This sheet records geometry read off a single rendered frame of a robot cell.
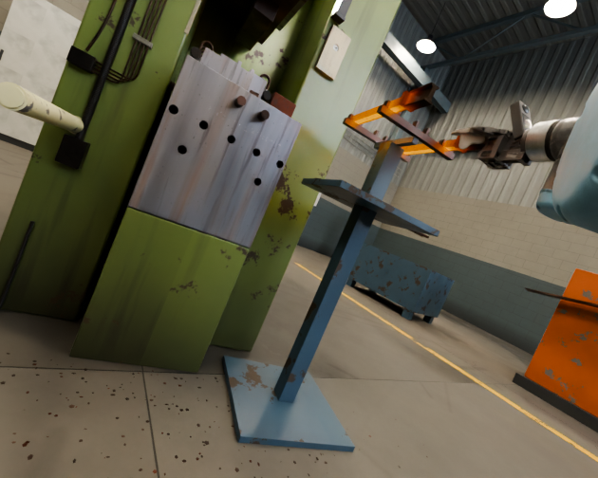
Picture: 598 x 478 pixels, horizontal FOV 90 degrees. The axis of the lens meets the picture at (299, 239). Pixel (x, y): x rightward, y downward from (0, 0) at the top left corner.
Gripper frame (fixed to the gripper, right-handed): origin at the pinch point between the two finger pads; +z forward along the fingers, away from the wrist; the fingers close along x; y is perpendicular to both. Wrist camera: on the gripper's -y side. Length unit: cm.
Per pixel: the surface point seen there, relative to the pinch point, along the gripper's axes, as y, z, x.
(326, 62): -19, 45, -38
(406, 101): 0.7, -0.1, -25.3
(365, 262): 57, 311, 209
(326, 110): -4, 48, -30
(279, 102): 8, 32, -51
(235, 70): 6, 31, -67
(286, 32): -38, 80, -52
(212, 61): 8, 30, -74
